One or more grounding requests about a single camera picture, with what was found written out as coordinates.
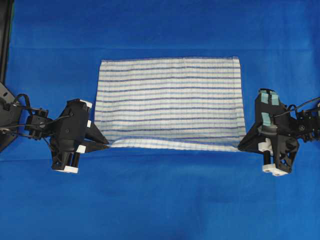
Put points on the blue table cloth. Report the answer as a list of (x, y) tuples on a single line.
[(56, 47)]

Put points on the white blue striped towel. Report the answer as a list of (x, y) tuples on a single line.
[(181, 103)]

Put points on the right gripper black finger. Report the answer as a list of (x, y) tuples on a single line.
[(251, 141)]

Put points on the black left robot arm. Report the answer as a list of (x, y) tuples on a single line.
[(19, 119)]

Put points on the black aluminium frame rail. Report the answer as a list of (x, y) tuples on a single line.
[(6, 17)]

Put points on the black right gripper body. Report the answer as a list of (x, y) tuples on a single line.
[(273, 136)]

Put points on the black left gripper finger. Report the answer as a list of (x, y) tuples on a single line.
[(88, 147), (94, 134)]

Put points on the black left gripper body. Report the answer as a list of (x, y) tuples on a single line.
[(68, 136)]

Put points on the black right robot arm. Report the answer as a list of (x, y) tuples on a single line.
[(305, 124)]

